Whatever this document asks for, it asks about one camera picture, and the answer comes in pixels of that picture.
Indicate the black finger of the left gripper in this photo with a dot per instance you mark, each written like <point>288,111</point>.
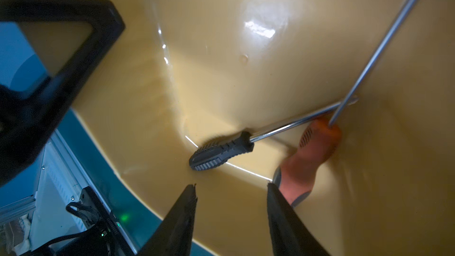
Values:
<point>28,118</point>

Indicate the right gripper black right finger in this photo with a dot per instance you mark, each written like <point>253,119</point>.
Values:
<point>289,236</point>

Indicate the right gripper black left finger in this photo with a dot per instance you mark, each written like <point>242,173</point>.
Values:
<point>174,235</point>

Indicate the black ribbed handle screwdriver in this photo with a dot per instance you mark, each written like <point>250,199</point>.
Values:
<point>219,150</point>

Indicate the orange handle screwdriver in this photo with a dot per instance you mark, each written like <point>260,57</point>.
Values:
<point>295,177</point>

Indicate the yellow plastic storage box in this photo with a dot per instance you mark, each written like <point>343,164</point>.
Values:
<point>186,71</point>

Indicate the aluminium front rail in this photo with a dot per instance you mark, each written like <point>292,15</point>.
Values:
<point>37,197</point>

